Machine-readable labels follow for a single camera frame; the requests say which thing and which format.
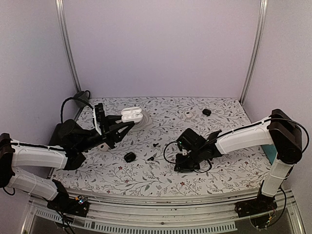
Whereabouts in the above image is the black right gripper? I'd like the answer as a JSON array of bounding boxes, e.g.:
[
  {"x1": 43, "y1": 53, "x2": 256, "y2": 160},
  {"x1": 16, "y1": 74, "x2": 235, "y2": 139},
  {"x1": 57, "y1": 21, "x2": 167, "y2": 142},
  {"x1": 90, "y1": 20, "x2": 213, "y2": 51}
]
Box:
[{"x1": 175, "y1": 148, "x2": 204, "y2": 172}]

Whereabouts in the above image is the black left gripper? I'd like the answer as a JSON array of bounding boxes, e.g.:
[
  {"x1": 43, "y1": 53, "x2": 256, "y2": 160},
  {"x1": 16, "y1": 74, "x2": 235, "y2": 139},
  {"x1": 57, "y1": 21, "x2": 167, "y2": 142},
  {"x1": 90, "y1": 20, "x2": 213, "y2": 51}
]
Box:
[{"x1": 76, "y1": 115, "x2": 135, "y2": 153}]

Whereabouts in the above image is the white oval earbud case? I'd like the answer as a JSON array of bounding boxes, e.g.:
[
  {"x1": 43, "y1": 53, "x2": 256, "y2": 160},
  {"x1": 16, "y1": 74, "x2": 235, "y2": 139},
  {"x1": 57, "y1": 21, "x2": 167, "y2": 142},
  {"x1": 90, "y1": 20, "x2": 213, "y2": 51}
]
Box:
[{"x1": 121, "y1": 107, "x2": 143, "y2": 123}]

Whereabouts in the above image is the cream earbud charging case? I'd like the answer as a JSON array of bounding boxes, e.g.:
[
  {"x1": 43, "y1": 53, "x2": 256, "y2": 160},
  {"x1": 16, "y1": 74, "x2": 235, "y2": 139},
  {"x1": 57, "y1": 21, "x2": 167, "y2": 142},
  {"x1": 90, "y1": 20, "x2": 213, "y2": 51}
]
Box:
[{"x1": 184, "y1": 112, "x2": 193, "y2": 118}]

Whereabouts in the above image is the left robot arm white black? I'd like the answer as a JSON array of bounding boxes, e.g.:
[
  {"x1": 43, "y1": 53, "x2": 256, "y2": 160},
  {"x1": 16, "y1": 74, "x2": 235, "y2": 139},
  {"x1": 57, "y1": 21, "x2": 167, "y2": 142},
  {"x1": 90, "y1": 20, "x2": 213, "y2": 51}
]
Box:
[{"x1": 0, "y1": 116, "x2": 135, "y2": 212}]

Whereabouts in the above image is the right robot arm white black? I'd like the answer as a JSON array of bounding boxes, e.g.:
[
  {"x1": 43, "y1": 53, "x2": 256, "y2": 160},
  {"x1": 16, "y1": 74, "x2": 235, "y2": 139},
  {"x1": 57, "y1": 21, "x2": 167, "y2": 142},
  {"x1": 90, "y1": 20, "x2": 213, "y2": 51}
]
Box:
[{"x1": 174, "y1": 109, "x2": 305, "y2": 213}]

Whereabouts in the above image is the white earbud case small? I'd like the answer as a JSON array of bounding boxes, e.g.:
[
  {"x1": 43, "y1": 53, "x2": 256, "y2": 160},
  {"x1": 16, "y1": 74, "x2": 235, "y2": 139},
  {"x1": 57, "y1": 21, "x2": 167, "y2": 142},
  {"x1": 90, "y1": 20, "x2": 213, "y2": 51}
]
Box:
[{"x1": 98, "y1": 143, "x2": 110, "y2": 152}]

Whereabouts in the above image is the black open earbud case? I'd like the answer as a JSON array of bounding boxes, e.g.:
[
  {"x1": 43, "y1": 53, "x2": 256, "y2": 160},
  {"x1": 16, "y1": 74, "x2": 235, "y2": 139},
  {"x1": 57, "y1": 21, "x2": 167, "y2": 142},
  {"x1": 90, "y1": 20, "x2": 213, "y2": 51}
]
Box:
[{"x1": 124, "y1": 152, "x2": 136, "y2": 163}]

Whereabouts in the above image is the black closed earbud case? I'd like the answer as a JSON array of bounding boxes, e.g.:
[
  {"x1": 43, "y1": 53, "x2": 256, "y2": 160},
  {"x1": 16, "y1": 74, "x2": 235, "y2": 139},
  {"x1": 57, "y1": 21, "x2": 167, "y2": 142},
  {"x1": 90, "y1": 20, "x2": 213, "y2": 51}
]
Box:
[{"x1": 202, "y1": 109, "x2": 212, "y2": 116}]

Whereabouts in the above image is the grey swirl ceramic plate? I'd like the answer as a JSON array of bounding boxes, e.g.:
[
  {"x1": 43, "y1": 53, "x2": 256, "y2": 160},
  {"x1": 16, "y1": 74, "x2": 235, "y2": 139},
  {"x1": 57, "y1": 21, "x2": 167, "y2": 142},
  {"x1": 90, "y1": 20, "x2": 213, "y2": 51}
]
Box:
[{"x1": 131, "y1": 110, "x2": 152, "y2": 132}]

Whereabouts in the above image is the grey mug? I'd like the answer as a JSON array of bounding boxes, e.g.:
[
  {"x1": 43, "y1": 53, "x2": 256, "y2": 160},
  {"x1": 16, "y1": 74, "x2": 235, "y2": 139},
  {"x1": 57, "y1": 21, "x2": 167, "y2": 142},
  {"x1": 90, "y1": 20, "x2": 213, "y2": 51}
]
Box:
[{"x1": 73, "y1": 90, "x2": 91, "y2": 108}]

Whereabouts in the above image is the teal cup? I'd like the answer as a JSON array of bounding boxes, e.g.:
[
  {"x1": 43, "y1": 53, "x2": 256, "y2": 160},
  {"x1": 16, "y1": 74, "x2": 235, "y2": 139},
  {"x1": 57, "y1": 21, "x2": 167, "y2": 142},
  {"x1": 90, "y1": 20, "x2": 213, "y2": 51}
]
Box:
[{"x1": 261, "y1": 145, "x2": 277, "y2": 164}]

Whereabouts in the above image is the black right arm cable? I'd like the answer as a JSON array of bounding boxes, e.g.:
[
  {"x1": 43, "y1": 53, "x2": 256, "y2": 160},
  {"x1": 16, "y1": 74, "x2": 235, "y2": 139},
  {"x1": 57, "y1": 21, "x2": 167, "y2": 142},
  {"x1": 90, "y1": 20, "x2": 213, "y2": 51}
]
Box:
[{"x1": 163, "y1": 141, "x2": 212, "y2": 174}]

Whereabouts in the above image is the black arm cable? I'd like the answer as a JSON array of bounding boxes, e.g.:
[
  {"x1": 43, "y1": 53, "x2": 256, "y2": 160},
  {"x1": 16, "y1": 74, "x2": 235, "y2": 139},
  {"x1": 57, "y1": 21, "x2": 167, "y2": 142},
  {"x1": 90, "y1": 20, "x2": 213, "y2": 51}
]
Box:
[
  {"x1": 163, "y1": 141, "x2": 212, "y2": 174},
  {"x1": 60, "y1": 97, "x2": 95, "y2": 125}
]

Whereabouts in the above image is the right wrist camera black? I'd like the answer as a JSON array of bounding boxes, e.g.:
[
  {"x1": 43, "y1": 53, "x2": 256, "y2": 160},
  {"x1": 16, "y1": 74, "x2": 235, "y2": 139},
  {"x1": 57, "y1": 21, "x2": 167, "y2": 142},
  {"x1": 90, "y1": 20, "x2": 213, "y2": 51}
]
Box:
[{"x1": 177, "y1": 128, "x2": 206, "y2": 151}]

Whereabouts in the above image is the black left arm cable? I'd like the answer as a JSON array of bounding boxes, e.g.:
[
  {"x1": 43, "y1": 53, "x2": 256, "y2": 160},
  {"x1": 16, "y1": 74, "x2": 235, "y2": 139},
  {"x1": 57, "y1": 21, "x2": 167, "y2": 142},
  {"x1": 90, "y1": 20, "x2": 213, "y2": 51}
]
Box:
[{"x1": 60, "y1": 97, "x2": 95, "y2": 125}]

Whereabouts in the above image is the aluminium front rail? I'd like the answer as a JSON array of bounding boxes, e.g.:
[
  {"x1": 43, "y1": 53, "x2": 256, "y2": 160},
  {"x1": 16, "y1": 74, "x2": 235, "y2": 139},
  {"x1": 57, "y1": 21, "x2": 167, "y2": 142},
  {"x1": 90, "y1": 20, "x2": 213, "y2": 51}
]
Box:
[{"x1": 21, "y1": 189, "x2": 307, "y2": 234}]

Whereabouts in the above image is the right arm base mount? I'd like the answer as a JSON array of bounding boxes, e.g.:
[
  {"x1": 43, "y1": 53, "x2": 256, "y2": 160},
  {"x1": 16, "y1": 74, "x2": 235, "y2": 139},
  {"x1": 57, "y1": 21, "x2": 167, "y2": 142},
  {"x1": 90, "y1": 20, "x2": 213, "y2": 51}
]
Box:
[{"x1": 234, "y1": 198, "x2": 277, "y2": 229}]

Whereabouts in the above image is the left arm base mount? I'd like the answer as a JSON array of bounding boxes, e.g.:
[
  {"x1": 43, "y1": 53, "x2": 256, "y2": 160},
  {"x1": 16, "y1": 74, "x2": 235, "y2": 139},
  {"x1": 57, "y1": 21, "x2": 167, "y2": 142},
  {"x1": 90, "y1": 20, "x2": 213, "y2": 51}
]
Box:
[{"x1": 47, "y1": 179, "x2": 90, "y2": 217}]

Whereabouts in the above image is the left aluminium frame post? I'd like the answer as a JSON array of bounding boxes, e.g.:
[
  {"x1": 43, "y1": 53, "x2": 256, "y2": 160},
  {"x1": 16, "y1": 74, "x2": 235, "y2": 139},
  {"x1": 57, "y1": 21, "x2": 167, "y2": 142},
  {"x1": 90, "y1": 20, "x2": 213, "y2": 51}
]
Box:
[{"x1": 55, "y1": 0, "x2": 81, "y2": 92}]

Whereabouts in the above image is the aluminium frame post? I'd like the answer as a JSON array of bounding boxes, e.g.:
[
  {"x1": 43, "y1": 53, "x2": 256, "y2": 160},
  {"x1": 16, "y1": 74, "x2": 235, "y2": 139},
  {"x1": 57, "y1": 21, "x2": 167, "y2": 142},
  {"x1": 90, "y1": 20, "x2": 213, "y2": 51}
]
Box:
[
  {"x1": 55, "y1": 0, "x2": 81, "y2": 92},
  {"x1": 239, "y1": 0, "x2": 268, "y2": 106}
]

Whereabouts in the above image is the right aluminium frame post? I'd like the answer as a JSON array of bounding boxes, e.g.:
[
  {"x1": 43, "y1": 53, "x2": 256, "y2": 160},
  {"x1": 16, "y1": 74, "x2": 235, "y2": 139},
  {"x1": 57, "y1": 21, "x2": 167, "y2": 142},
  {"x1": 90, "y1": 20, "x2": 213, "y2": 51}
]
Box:
[{"x1": 239, "y1": 0, "x2": 268, "y2": 106}]

